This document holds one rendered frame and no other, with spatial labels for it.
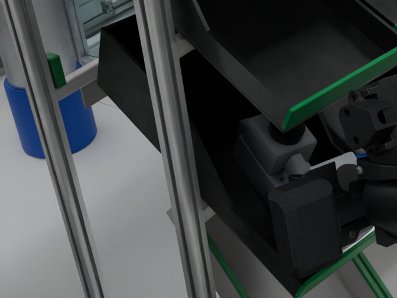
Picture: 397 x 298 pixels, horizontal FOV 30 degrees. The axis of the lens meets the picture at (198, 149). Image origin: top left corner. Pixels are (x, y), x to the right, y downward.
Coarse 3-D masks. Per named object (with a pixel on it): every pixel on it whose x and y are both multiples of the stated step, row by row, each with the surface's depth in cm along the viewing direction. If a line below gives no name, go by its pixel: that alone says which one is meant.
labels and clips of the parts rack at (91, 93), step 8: (48, 56) 69; (56, 56) 69; (48, 64) 69; (56, 64) 69; (56, 72) 70; (56, 80) 70; (64, 80) 71; (96, 80) 76; (80, 88) 75; (88, 88) 75; (96, 88) 76; (88, 96) 75; (96, 96) 76; (104, 96) 77; (88, 104) 76
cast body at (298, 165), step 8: (352, 152) 58; (288, 160) 62; (296, 160) 61; (304, 160) 61; (328, 160) 57; (336, 160) 57; (344, 160) 57; (352, 160) 58; (288, 168) 62; (296, 168) 61; (304, 168) 61; (312, 168) 56; (336, 168) 57; (344, 168) 56; (352, 168) 56; (344, 176) 55; (352, 176) 56; (344, 184) 55; (360, 232) 58; (368, 232) 59
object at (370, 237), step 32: (128, 32) 68; (128, 64) 65; (192, 64) 75; (128, 96) 67; (192, 96) 72; (224, 96) 73; (192, 128) 61; (224, 128) 70; (320, 128) 68; (224, 160) 68; (320, 160) 69; (224, 192) 62; (256, 192) 66; (256, 224) 64; (256, 256) 62; (352, 256) 63; (288, 288) 60
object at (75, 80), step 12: (180, 36) 57; (180, 48) 56; (192, 48) 58; (96, 60) 74; (72, 72) 73; (84, 72) 73; (96, 72) 74; (72, 84) 72; (84, 84) 73; (60, 96) 71; (204, 204) 65; (204, 216) 65
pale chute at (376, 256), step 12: (360, 252) 76; (372, 252) 82; (384, 252) 82; (396, 252) 83; (372, 264) 81; (384, 264) 82; (396, 264) 82; (372, 276) 76; (384, 276) 81; (396, 276) 82; (384, 288) 76; (396, 288) 81
